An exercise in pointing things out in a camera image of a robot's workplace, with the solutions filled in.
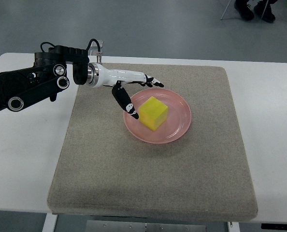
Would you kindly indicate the black shoe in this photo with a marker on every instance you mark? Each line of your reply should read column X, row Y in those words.
column 263, row 10
column 241, row 6

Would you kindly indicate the right black shoe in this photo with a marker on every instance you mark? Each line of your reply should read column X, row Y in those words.
column 263, row 10

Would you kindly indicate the pink plastic plate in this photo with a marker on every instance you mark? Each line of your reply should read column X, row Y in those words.
column 176, row 125

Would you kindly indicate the beige fabric mat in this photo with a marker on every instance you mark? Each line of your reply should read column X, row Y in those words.
column 103, row 170

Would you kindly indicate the metal base plate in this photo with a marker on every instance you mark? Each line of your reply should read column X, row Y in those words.
column 120, row 226

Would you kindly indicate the white table leg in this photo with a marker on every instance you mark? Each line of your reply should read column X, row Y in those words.
column 49, row 223
column 233, row 227

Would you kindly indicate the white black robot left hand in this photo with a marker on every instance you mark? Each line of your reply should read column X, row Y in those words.
column 99, row 76

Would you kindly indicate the clear floor plate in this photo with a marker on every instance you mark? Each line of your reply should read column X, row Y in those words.
column 95, row 52
column 95, row 45

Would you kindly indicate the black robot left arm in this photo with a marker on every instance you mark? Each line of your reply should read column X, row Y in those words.
column 20, row 89

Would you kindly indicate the left black shoe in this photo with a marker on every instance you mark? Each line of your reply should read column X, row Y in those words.
column 241, row 6

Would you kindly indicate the white table leg left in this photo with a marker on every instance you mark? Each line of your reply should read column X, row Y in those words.
column 49, row 223

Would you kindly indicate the clear floor plate lower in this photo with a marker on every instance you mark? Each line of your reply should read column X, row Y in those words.
column 95, row 52

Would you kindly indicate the white table leg right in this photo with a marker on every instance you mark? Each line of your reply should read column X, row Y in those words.
column 233, row 227

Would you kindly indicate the clear floor plate upper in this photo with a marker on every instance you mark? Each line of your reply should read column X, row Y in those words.
column 95, row 45

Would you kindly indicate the yellow foam block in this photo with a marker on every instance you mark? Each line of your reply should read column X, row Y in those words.
column 152, row 113

